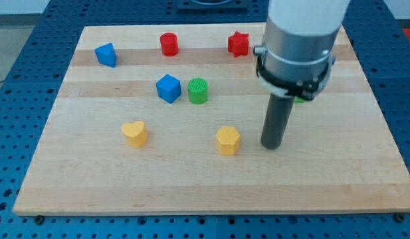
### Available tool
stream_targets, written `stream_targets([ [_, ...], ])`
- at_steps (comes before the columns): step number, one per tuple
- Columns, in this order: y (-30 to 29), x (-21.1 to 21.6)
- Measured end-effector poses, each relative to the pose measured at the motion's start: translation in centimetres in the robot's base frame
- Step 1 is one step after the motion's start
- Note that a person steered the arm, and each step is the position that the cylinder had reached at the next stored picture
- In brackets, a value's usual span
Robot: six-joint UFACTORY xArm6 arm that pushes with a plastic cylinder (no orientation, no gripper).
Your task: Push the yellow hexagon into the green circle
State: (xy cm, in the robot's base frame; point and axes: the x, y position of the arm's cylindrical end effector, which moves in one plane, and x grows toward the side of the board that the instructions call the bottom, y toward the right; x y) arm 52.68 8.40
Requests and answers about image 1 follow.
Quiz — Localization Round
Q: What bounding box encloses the light wooden board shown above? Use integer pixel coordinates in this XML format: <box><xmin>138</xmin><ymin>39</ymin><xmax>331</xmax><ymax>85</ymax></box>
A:
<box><xmin>13</xmin><ymin>23</ymin><xmax>410</xmax><ymax>216</ymax></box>

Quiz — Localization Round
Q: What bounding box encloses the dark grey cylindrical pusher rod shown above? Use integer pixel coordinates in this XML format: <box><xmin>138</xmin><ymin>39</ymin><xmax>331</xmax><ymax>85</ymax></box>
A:
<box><xmin>260</xmin><ymin>94</ymin><xmax>294</xmax><ymax>149</ymax></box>

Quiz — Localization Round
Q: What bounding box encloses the red cylinder block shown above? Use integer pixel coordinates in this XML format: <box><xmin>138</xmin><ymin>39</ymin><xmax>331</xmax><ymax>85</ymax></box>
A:
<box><xmin>159</xmin><ymin>33</ymin><xmax>179</xmax><ymax>56</ymax></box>

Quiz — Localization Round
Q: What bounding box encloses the green block behind arm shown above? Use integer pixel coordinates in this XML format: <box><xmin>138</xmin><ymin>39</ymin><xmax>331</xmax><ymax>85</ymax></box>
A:
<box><xmin>295</xmin><ymin>97</ymin><xmax>305</xmax><ymax>103</ymax></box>

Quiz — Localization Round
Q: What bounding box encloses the green cylinder block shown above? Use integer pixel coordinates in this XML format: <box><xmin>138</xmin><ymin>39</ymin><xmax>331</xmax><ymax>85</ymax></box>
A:
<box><xmin>187</xmin><ymin>78</ymin><xmax>208</xmax><ymax>104</ymax></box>

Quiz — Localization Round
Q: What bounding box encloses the yellow hexagon block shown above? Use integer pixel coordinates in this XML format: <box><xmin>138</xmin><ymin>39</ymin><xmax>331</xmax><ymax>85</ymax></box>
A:
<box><xmin>215</xmin><ymin>126</ymin><xmax>241</xmax><ymax>155</ymax></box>

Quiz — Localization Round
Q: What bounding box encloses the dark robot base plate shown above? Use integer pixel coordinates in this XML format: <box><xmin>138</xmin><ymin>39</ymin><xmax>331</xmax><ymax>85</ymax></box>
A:
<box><xmin>176</xmin><ymin>0</ymin><xmax>247</xmax><ymax>12</ymax></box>

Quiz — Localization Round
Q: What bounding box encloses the blue cube block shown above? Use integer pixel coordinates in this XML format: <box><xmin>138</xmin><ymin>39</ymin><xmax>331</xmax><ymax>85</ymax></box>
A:
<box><xmin>155</xmin><ymin>74</ymin><xmax>181</xmax><ymax>104</ymax></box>

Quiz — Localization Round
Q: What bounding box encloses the black cable ring on arm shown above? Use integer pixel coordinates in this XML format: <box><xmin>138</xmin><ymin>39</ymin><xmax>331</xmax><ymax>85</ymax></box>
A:
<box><xmin>255</xmin><ymin>56</ymin><xmax>335</xmax><ymax>102</ymax></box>

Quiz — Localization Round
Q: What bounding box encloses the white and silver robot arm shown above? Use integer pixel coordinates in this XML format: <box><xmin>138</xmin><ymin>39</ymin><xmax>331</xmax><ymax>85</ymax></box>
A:
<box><xmin>253</xmin><ymin>0</ymin><xmax>350</xmax><ymax>101</ymax></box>

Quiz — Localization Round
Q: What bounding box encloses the yellow heart block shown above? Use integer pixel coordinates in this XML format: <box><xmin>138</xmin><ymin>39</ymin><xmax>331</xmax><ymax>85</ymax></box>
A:
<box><xmin>121</xmin><ymin>121</ymin><xmax>149</xmax><ymax>148</ymax></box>

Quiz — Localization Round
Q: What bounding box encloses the red star block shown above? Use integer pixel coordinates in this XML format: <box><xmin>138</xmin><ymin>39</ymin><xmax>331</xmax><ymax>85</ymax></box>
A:
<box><xmin>227</xmin><ymin>31</ymin><xmax>249</xmax><ymax>57</ymax></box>

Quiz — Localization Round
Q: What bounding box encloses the blue triangle block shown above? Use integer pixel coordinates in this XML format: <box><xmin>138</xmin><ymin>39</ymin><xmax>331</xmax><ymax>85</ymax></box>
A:
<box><xmin>94</xmin><ymin>42</ymin><xmax>117</xmax><ymax>68</ymax></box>

